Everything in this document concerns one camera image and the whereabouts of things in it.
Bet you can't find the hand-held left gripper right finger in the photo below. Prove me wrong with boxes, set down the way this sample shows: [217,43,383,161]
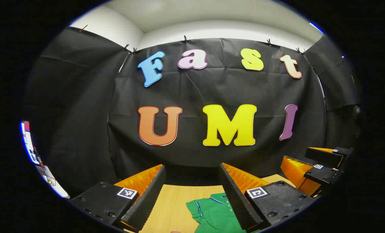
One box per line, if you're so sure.
[218,162,317,233]

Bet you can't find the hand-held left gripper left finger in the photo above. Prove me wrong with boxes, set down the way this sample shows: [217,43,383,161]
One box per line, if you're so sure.
[69,164,166,233]

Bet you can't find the green T-shirt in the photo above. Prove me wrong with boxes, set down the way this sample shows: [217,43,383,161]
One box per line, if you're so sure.
[185,193,261,233]

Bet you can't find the red and black bottle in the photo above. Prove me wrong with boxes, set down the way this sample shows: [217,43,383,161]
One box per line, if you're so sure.
[34,147,46,169]

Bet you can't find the black backdrop cloth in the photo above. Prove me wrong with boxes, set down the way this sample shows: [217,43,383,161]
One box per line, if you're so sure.
[22,26,363,198]

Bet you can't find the computer monitor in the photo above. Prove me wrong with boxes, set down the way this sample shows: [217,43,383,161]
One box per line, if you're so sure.
[20,121,40,166]

